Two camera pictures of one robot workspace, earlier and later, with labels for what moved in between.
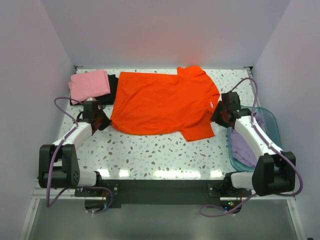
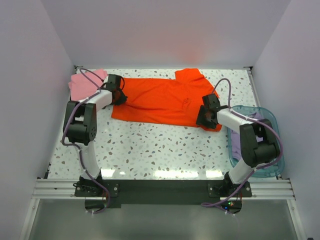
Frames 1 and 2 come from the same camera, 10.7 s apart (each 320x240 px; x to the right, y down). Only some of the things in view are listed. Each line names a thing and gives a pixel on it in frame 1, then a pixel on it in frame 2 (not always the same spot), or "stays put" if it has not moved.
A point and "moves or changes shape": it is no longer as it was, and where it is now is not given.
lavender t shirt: x=240 y=152 stays put
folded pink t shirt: x=85 y=85 stays put
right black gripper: x=215 y=117 to x=200 y=120
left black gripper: x=107 y=122 to x=123 y=99
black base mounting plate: x=163 y=193 stays put
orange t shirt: x=152 y=102 moves or changes shape
